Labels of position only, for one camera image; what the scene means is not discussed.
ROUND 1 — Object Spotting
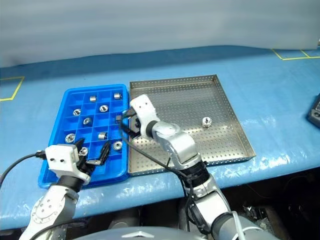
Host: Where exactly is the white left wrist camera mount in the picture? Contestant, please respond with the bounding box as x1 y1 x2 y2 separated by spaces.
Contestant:
44 144 92 186

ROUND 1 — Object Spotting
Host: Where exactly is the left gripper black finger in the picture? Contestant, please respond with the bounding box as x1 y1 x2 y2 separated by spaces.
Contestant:
74 138 85 157
86 141 111 166

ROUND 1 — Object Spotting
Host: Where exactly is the grey robot torso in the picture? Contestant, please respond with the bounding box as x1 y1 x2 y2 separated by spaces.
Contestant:
72 226 276 240

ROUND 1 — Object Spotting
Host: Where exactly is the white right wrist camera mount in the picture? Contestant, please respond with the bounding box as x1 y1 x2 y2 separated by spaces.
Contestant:
129 94 161 138

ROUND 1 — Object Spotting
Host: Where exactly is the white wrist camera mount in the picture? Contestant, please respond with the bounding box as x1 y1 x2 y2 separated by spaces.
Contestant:
44 144 92 186
129 94 161 138

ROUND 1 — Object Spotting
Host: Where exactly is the blue compartment tray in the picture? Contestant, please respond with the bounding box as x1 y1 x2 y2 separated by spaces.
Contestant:
37 83 131 189

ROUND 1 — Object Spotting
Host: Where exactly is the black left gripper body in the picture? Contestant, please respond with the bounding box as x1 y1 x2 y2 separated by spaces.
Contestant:
76 156 97 177

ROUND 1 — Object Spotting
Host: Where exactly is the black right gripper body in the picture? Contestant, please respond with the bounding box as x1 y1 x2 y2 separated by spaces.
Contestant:
127 112 141 138

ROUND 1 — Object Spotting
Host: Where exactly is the dark grey rounded cylinder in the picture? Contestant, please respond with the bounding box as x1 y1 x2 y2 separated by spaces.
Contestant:
107 208 141 230
174 197 198 232

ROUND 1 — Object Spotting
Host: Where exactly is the dark grey handheld controller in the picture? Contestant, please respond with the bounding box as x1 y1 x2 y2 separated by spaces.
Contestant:
306 92 320 130

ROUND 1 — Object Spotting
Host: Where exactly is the white cable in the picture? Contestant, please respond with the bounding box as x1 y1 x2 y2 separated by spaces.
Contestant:
231 211 246 240

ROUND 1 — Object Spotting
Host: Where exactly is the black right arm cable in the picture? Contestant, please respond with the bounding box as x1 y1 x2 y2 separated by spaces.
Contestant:
119 109 201 233

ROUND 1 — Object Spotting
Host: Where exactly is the perforated metal tray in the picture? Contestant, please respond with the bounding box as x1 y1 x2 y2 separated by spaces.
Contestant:
127 74 257 176

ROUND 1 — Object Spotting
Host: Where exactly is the white backdrop board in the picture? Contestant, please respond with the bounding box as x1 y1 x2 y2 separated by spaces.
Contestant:
0 0 320 68

